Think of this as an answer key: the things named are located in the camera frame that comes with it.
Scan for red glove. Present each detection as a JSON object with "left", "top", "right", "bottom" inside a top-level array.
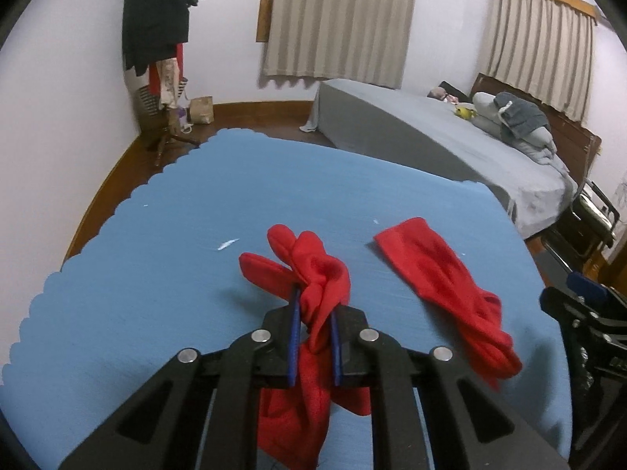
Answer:
[
  {"left": 374, "top": 217, "right": 523, "bottom": 387},
  {"left": 239, "top": 224, "right": 371, "bottom": 469}
]

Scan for black lined trash bin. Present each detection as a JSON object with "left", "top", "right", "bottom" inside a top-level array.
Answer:
[{"left": 570, "top": 343, "right": 594, "bottom": 394}]

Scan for black metal chair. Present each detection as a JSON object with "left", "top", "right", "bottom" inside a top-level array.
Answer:
[{"left": 541, "top": 178, "right": 621, "bottom": 273}]

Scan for wooden headboard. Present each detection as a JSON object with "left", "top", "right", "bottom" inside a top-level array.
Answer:
[{"left": 469, "top": 72, "right": 603, "bottom": 187}]

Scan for blue table cloth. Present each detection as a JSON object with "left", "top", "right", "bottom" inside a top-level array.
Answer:
[{"left": 1, "top": 130, "right": 572, "bottom": 469}]

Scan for grey folded blankets pile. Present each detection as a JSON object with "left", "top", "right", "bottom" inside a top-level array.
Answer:
[{"left": 471, "top": 91, "right": 557, "bottom": 165}]

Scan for yellow plush toy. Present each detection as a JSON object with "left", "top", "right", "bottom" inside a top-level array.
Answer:
[{"left": 455, "top": 105, "right": 477, "bottom": 121}]

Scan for bed with grey sheet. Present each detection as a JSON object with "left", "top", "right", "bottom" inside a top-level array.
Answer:
[{"left": 301, "top": 79, "right": 576, "bottom": 239}]

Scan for pink plush toy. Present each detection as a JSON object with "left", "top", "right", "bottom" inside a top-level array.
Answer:
[{"left": 427, "top": 86, "right": 459, "bottom": 105}]

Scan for right beige curtain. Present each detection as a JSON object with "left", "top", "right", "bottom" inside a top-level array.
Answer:
[{"left": 481, "top": 0, "right": 595, "bottom": 122}]

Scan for beige curtain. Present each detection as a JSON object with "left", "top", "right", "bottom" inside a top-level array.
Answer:
[
  {"left": 264, "top": 0, "right": 415, "bottom": 89},
  {"left": 481, "top": 0, "right": 595, "bottom": 122}
]

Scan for wooden coat rack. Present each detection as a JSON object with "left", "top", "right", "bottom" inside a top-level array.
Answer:
[{"left": 148, "top": 43, "right": 200, "bottom": 166}]

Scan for wicker laundry basket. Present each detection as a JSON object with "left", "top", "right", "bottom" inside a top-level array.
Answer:
[{"left": 133, "top": 85, "right": 163, "bottom": 120}]

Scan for brown paper bag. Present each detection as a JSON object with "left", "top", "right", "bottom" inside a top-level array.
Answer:
[{"left": 188, "top": 97, "right": 214, "bottom": 125}]

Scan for red hanging garment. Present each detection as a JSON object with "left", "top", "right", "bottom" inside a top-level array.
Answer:
[{"left": 148, "top": 43, "right": 185, "bottom": 106}]

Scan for beige hanging garment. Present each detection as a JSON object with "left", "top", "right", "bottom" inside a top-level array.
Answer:
[{"left": 156, "top": 57, "right": 187, "bottom": 109}]

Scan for left beige curtain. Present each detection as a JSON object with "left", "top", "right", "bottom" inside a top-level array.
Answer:
[{"left": 264, "top": 0, "right": 415, "bottom": 89}]

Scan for black hanging jacket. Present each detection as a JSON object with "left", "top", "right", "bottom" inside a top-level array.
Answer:
[{"left": 122, "top": 0, "right": 200, "bottom": 76}]

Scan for hanging white cables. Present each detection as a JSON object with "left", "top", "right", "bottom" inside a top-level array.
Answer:
[{"left": 609, "top": 170, "right": 627, "bottom": 226}]

